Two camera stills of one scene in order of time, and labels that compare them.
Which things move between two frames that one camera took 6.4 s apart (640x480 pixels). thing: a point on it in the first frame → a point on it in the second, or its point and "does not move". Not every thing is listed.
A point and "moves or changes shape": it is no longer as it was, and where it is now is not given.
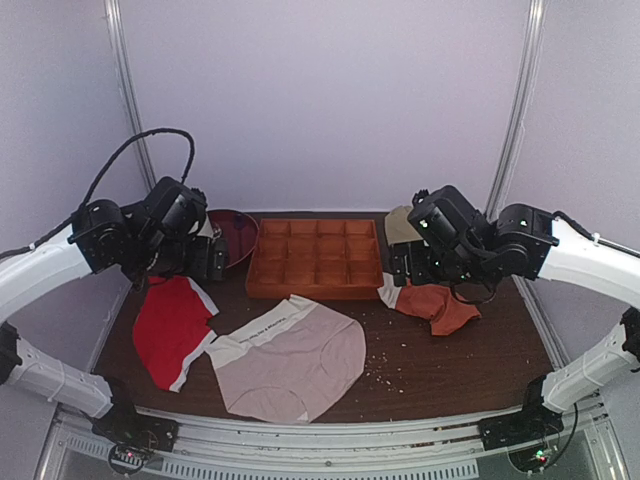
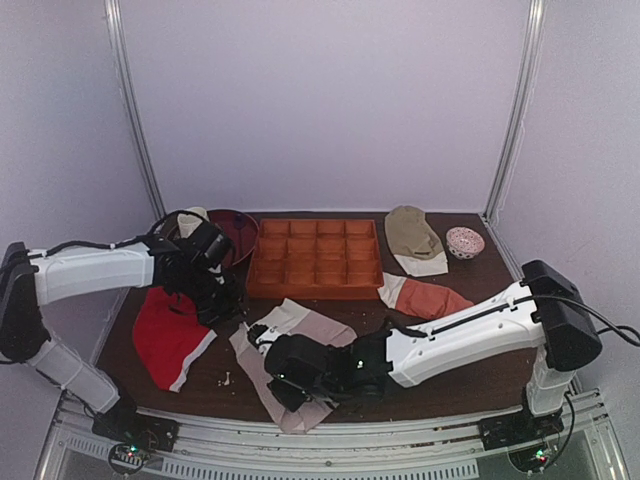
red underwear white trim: x=171 y=326 does not move
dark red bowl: x=241 y=233 does not move
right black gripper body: x=400 y=265 → x=279 y=361
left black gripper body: x=215 y=261 → x=220 y=298
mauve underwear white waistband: x=283 y=368 moves or changes shape
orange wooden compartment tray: x=328 y=259 does not move
